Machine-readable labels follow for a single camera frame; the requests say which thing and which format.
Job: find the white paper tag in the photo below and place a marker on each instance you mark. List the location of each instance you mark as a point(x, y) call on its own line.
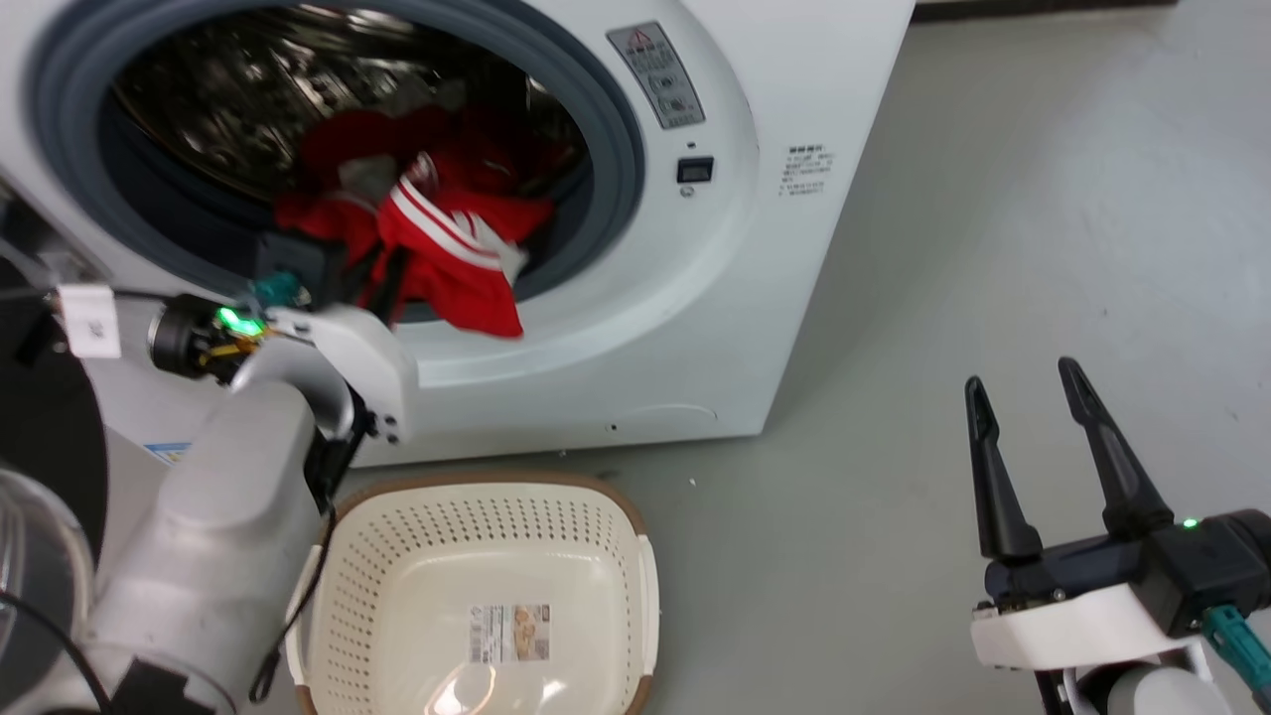
point(89, 320)

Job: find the red and white garment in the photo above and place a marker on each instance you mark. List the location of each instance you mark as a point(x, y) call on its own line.
point(477, 149)

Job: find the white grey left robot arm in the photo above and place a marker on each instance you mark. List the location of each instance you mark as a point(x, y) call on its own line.
point(228, 516)

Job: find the dark right gripper white band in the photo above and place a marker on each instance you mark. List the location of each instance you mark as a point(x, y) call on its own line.
point(1122, 596)

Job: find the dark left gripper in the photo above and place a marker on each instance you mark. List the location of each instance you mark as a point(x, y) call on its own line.
point(293, 260)

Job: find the washing machine door dark glass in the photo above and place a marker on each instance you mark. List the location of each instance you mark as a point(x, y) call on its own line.
point(40, 437)

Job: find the white front-load washing machine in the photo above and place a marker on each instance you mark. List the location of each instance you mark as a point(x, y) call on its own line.
point(695, 328)

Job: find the grey warning sticker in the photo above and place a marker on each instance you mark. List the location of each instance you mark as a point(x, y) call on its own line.
point(656, 75)

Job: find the red garment with white stripes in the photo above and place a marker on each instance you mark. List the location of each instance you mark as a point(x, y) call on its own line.
point(452, 260)

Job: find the cream perforated laundry basket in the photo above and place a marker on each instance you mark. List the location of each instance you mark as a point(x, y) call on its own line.
point(417, 586)

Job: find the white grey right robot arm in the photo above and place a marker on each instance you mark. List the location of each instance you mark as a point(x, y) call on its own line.
point(1132, 693)

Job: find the product label sticker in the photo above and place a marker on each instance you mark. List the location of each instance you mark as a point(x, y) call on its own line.
point(509, 633)

